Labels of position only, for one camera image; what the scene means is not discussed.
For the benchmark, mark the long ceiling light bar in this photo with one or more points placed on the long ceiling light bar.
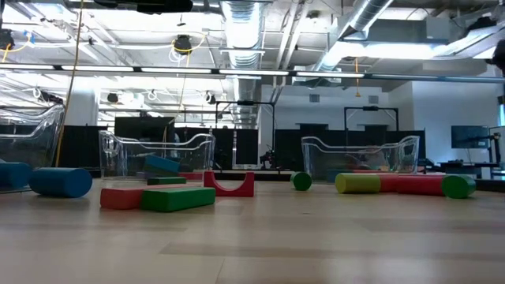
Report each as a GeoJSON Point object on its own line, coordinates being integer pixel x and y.
{"type": "Point", "coordinates": [335, 74]}

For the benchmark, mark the red wooden cylinder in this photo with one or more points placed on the red wooden cylinder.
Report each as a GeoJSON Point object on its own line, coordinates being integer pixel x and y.
{"type": "Point", "coordinates": [388, 182]}
{"type": "Point", "coordinates": [420, 185]}

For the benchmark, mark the indigo wooden block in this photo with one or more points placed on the indigo wooden block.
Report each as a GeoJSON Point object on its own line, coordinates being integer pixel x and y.
{"type": "Point", "coordinates": [146, 176]}

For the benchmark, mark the blue wooden plank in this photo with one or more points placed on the blue wooden plank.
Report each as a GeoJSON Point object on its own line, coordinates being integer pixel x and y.
{"type": "Point", "coordinates": [161, 163]}

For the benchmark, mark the slanted silver air duct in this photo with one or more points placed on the slanted silver air duct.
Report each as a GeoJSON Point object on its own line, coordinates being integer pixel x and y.
{"type": "Point", "coordinates": [367, 16]}

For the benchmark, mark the black display panel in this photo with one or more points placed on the black display panel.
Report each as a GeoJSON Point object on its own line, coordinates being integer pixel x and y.
{"type": "Point", "coordinates": [144, 128]}

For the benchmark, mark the black monitor stand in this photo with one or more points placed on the black monitor stand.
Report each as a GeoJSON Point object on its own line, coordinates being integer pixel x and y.
{"type": "Point", "coordinates": [496, 146]}

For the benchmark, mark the background desk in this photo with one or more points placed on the background desk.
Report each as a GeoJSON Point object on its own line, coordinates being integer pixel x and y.
{"type": "Point", "coordinates": [465, 165]}

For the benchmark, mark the blue wooden cylinder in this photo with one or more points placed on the blue wooden cylinder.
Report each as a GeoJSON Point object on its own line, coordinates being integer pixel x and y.
{"type": "Point", "coordinates": [13, 175]}
{"type": "Point", "coordinates": [59, 182]}

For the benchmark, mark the red wooden plank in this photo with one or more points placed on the red wooden plank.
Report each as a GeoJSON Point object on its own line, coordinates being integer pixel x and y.
{"type": "Point", "coordinates": [118, 198]}

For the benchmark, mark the black gantry frame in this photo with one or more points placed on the black gantry frame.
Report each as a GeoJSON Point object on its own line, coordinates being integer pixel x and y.
{"type": "Point", "coordinates": [371, 108]}
{"type": "Point", "coordinates": [244, 103]}

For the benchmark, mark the black ceiling box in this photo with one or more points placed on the black ceiling box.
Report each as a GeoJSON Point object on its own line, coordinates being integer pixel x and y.
{"type": "Point", "coordinates": [6, 39]}

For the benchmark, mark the dark wall screen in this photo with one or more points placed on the dark wall screen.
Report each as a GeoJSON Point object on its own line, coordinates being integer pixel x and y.
{"type": "Point", "coordinates": [469, 137]}

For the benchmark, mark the blue wooden arch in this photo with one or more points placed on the blue wooden arch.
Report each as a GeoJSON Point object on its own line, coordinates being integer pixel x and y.
{"type": "Point", "coordinates": [339, 176]}

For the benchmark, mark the yellow-green wooden cylinder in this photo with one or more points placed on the yellow-green wooden cylinder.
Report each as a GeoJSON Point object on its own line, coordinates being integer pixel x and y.
{"type": "Point", "coordinates": [357, 183]}

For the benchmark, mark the red bow-tie block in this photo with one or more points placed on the red bow-tie block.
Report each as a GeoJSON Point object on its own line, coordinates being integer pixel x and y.
{"type": "Point", "coordinates": [229, 193]}

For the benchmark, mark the clear plastic bin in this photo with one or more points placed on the clear plastic bin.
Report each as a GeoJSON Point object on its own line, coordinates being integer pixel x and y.
{"type": "Point", "coordinates": [311, 158]}
{"type": "Point", "coordinates": [55, 130]}
{"type": "Point", "coordinates": [114, 150]}

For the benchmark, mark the round silver air duct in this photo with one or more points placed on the round silver air duct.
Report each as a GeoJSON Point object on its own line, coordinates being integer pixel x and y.
{"type": "Point", "coordinates": [241, 31]}

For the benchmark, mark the red wooden block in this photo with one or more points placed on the red wooden block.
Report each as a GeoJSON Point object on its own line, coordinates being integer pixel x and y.
{"type": "Point", "coordinates": [191, 176]}

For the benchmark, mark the green wooden cylinder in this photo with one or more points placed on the green wooden cylinder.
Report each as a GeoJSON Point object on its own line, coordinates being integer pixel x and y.
{"type": "Point", "coordinates": [459, 186]}
{"type": "Point", "coordinates": [302, 181]}

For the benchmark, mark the thick green wooden block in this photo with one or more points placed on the thick green wooden block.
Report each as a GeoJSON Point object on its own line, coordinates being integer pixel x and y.
{"type": "Point", "coordinates": [177, 200]}

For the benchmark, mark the small background robot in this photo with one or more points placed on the small background robot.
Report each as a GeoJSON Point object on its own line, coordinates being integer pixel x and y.
{"type": "Point", "coordinates": [268, 159]}

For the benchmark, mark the black partition wall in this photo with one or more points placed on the black partition wall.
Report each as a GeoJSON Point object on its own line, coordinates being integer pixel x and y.
{"type": "Point", "coordinates": [225, 146]}
{"type": "Point", "coordinates": [288, 150]}

